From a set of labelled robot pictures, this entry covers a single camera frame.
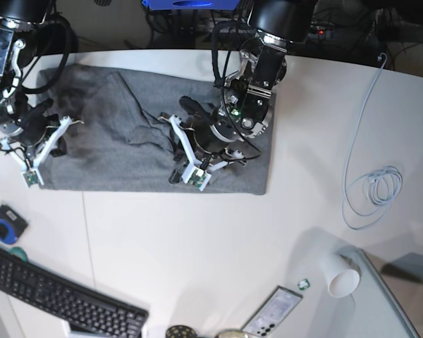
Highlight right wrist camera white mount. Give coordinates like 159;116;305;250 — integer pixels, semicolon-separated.
0;116;84;187

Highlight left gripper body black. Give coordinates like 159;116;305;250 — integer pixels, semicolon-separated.
179;96;245;157

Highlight small green white chip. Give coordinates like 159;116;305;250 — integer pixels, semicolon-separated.
297;278;311;291

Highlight blue black tape measure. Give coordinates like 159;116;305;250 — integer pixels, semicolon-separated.
0;204;28;245

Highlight grey t-shirt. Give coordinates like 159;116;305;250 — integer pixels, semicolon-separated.
37;65;278;196

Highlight white paper cup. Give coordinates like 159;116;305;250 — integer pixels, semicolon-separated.
320;253;361;299

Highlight blue box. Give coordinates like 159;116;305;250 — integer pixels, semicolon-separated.
142;0;240;11

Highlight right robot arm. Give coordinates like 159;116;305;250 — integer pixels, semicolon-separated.
0;1;73;158

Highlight green tape roll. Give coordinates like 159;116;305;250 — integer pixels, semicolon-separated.
8;246;28;263

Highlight black keyboard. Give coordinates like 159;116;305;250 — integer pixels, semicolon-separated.
0;248;149;337

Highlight smartphone clear case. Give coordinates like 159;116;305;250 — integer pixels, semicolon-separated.
242;286;302;337

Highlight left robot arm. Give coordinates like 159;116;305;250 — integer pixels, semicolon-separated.
159;1;317;189

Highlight white coiled cable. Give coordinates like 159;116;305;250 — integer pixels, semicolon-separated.
341;52;403;232

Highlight black power strip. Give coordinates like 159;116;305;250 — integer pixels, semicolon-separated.
308;23;338;39

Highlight gold round tin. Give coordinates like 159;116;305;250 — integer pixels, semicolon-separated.
215;329;249;338

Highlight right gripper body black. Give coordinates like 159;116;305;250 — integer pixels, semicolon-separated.
15;98;56;151

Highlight black gold dotted lid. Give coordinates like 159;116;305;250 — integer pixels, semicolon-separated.
165;325;198;338

